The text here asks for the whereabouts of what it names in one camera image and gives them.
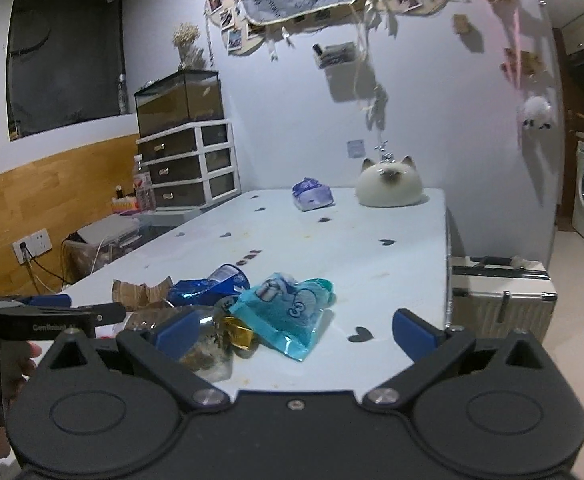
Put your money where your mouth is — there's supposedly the crushed blue drink can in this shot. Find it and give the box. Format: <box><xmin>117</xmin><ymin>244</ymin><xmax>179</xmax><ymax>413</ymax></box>
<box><xmin>167</xmin><ymin>263</ymin><xmax>251</xmax><ymax>307</ymax></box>

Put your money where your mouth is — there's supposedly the cardboard wall ornament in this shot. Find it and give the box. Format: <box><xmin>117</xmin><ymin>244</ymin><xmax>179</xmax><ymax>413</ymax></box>
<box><xmin>501</xmin><ymin>47</ymin><xmax>546</xmax><ymax>77</ymax></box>

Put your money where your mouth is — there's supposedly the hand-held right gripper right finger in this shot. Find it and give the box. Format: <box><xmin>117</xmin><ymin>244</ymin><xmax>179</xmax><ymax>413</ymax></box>
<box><xmin>363</xmin><ymin>309</ymin><xmax>568</xmax><ymax>408</ymax></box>

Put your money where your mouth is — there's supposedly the crushed clear plastic bottle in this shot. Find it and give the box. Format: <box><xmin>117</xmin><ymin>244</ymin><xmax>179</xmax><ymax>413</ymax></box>
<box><xmin>122</xmin><ymin>304</ymin><xmax>234</xmax><ymax>382</ymax></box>

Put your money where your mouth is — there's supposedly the clear water bottle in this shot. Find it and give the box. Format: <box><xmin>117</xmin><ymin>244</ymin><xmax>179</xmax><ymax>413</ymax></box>
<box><xmin>132</xmin><ymin>155</ymin><xmax>157</xmax><ymax>214</ymax></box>

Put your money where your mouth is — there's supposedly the person's left hand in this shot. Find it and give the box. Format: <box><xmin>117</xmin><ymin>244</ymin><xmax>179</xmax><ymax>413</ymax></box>
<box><xmin>0</xmin><ymin>342</ymin><xmax>43</xmax><ymax>463</ymax></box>

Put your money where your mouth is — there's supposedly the dark window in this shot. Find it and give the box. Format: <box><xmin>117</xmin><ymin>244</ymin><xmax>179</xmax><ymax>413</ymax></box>
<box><xmin>6</xmin><ymin>0</ymin><xmax>126</xmax><ymax>142</ymax></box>

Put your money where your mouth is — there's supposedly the white plush sheep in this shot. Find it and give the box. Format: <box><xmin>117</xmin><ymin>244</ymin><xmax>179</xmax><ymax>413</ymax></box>
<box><xmin>519</xmin><ymin>96</ymin><xmax>556</xmax><ymax>132</ymax></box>

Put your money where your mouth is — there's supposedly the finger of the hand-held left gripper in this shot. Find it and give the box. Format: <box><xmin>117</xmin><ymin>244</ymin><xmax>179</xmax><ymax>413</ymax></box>
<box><xmin>21</xmin><ymin>293</ymin><xmax>73</xmax><ymax>309</ymax></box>
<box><xmin>0</xmin><ymin>302</ymin><xmax>128</xmax><ymax>341</ymax></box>

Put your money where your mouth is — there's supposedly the white ribbed suitcase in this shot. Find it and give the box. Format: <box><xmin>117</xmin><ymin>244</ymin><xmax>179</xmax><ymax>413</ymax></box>
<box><xmin>448</xmin><ymin>255</ymin><xmax>558</xmax><ymax>347</ymax></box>

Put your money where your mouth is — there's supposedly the white wall power socket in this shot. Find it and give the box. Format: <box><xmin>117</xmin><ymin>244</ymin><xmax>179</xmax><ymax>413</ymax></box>
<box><xmin>12</xmin><ymin>228</ymin><xmax>53</xmax><ymax>265</ymax></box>

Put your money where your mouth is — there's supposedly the blue tissue pack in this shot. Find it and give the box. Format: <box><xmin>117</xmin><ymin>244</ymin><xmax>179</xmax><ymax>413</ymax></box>
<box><xmin>292</xmin><ymin>177</ymin><xmax>334</xmax><ymax>211</ymax></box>

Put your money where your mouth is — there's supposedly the brown printed paper packet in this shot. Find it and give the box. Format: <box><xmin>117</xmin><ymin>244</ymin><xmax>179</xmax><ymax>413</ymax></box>
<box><xmin>111</xmin><ymin>277</ymin><xmax>174</xmax><ymax>312</ymax></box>

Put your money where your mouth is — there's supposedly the dried flower bunch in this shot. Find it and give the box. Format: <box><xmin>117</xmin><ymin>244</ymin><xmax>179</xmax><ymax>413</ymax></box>
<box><xmin>172</xmin><ymin>22</ymin><xmax>204</xmax><ymax>72</ymax></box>

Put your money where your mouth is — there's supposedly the silver bow ornament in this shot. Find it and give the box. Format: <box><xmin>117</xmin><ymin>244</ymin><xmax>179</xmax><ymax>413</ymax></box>
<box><xmin>372</xmin><ymin>142</ymin><xmax>398</xmax><ymax>164</ymax></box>

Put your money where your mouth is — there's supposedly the gold snack wrapper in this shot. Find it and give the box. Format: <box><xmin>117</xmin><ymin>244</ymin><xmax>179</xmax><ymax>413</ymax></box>
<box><xmin>221</xmin><ymin>314</ymin><xmax>259</xmax><ymax>352</ymax></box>

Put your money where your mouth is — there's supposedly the glass fish tank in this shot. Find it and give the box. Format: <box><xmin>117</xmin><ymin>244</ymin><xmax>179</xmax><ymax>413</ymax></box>
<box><xmin>134</xmin><ymin>69</ymin><xmax>225</xmax><ymax>137</ymax></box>

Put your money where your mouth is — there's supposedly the teal plastic pouch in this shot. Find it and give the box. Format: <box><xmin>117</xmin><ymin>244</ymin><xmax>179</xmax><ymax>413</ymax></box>
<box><xmin>229</xmin><ymin>272</ymin><xmax>336</xmax><ymax>362</ymax></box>

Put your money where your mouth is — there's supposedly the white cat-shaped ornament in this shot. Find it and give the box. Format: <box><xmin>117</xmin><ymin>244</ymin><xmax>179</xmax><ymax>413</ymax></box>
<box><xmin>355</xmin><ymin>155</ymin><xmax>426</xmax><ymax>208</ymax></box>

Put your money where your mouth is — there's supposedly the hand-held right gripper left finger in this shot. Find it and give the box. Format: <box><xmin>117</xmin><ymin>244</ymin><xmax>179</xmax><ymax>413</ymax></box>
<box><xmin>27</xmin><ymin>307</ymin><xmax>230</xmax><ymax>408</ymax></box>

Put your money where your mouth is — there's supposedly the white drawer cabinet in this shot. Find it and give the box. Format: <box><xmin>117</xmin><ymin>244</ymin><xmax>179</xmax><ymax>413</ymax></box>
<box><xmin>136</xmin><ymin>120</ymin><xmax>241</xmax><ymax>211</ymax></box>

